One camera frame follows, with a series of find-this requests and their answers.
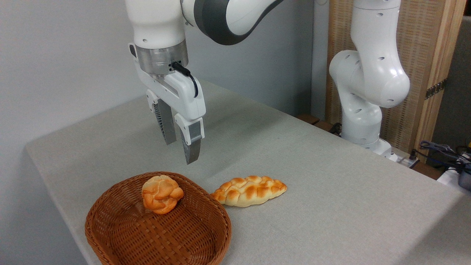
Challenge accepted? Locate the wooden framed rattan screen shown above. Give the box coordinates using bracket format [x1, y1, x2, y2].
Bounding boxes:
[325, 0, 468, 163]

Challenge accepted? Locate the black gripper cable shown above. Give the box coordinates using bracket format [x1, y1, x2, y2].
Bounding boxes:
[171, 61, 199, 98]

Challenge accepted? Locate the brass screen hinge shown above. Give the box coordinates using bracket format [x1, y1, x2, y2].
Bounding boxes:
[425, 78, 448, 100]

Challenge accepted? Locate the round knotted bread roll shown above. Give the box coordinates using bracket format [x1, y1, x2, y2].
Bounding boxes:
[142, 175, 184, 215]

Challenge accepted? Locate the brown woven wicker basket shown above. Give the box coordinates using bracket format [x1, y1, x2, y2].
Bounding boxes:
[85, 171, 232, 265]

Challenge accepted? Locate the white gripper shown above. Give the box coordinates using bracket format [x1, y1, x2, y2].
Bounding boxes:
[134, 61, 206, 165]

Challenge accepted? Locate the long braided bread loaf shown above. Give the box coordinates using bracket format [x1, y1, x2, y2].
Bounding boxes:
[210, 175, 288, 208]

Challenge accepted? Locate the blue and black cable bundle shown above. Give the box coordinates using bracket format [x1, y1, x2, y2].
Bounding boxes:
[419, 140, 471, 172]

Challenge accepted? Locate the grey tablecloth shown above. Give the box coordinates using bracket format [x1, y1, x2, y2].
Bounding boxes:
[25, 79, 471, 265]

